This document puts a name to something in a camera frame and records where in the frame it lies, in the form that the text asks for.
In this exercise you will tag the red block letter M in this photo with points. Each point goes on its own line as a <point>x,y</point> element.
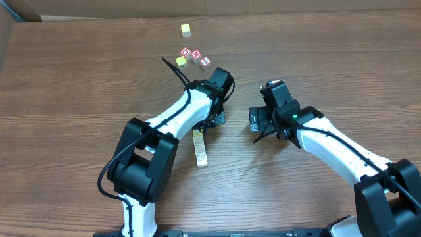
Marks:
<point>196,56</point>

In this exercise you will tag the wooden block letter E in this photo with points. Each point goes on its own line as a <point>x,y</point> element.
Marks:
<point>198,140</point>

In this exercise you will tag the far yellow wooden block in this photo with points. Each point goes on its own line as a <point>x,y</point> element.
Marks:
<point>185,30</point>

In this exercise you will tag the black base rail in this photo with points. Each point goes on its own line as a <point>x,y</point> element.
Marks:
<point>297,232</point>

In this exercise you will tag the red block letter I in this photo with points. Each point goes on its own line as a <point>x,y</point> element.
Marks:
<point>204,63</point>

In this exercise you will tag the green-sided wooden picture block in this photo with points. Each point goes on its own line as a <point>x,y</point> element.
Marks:
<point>202,160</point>

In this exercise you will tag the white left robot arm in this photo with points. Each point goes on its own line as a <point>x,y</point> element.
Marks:
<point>142,162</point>

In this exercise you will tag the blue-topped wooden letter block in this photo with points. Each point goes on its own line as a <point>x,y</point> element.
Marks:
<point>200,150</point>

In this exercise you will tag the yellow-topped wooden block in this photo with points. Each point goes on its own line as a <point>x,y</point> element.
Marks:
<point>197,133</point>

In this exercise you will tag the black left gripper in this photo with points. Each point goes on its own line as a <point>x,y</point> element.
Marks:
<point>218,118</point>

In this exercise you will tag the yellow wooden block left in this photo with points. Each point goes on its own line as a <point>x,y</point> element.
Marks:
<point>181,62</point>

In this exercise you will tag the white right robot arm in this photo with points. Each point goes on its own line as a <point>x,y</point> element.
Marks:
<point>386,193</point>

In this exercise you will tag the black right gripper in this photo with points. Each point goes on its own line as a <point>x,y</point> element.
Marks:
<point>255,116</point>

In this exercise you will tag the yellow wooden block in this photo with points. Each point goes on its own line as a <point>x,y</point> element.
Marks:
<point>181,62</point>
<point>185,30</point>

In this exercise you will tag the red block letter C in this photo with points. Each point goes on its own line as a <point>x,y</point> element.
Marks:
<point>186,52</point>

